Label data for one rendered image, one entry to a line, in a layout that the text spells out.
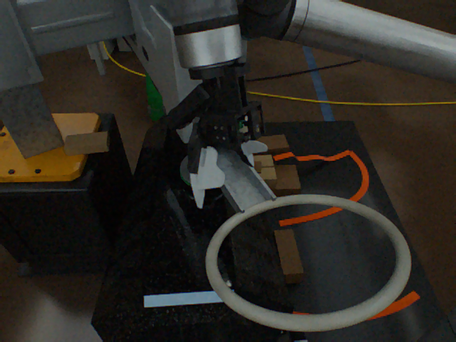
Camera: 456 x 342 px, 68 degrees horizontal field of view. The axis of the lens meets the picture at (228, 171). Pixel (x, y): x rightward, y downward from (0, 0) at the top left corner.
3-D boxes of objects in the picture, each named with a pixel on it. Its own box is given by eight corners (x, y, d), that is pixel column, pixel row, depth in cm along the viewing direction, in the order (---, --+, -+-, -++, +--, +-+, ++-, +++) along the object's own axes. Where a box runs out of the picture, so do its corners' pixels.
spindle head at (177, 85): (154, 100, 146) (134, -13, 114) (201, 87, 153) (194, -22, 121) (184, 150, 123) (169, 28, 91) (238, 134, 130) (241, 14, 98)
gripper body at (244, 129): (240, 157, 47) (225, 68, 42) (194, 151, 52) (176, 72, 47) (267, 137, 53) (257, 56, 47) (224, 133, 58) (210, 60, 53)
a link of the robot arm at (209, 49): (159, 38, 45) (204, 28, 52) (168, 75, 47) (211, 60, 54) (211, 30, 40) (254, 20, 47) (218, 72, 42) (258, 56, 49)
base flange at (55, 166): (-28, 184, 158) (-34, 176, 154) (15, 119, 192) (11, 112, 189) (79, 181, 159) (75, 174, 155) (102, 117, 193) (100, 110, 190)
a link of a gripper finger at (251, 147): (274, 170, 59) (251, 142, 52) (246, 166, 63) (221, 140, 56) (280, 154, 60) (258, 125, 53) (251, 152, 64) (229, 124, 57)
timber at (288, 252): (301, 282, 200) (303, 273, 192) (281, 284, 200) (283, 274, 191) (289, 239, 221) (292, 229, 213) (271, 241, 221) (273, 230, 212)
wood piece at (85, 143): (66, 156, 165) (63, 148, 161) (69, 143, 172) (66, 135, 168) (108, 151, 167) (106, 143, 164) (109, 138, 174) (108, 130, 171)
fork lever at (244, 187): (160, 110, 148) (159, 100, 144) (201, 99, 154) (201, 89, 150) (231, 225, 103) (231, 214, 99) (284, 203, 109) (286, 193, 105)
